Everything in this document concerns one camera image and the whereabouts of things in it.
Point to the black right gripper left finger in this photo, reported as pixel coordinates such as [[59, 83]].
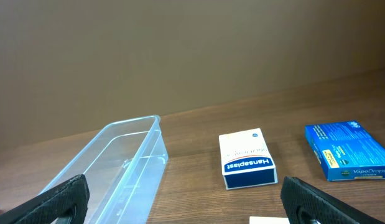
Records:
[[65, 203]]

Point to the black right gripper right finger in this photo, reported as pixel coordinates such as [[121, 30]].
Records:
[[305, 204]]

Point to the white green medicine box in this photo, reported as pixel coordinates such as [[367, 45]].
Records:
[[268, 220]]

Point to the blue VapoDrops box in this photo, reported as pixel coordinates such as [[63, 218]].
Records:
[[346, 151]]

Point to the white blue Hansaplast box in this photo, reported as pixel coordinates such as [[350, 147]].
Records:
[[246, 160]]

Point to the clear plastic container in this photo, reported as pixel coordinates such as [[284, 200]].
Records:
[[123, 165]]

